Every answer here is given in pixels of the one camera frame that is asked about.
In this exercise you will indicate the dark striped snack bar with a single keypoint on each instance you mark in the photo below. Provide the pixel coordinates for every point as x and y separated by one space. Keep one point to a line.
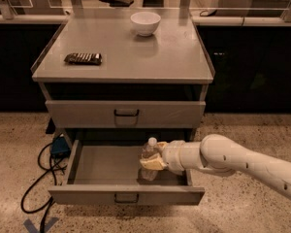
84 58

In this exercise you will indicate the closed upper grey drawer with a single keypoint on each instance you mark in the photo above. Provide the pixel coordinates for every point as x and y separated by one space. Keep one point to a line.
125 114

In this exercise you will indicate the open lower grey drawer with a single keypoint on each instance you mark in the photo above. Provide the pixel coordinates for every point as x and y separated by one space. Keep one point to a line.
111 175

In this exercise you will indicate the blue power box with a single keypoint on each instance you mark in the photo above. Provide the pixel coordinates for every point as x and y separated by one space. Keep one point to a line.
59 148

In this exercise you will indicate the white ceramic bowl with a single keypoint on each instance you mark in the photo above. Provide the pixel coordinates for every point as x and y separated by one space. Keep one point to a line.
145 23

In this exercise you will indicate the black chair armrest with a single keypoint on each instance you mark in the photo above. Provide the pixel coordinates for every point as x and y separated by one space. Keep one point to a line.
118 3

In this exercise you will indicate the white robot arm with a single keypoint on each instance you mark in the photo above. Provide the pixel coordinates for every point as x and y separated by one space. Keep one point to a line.
217 155

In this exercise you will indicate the grey drawer cabinet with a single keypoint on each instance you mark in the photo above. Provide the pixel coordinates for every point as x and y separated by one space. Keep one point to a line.
170 65

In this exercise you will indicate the clear plastic water bottle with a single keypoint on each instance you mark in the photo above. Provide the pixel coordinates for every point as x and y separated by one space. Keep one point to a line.
147 160

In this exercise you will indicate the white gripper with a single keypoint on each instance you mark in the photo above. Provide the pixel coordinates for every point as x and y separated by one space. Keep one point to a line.
173 156

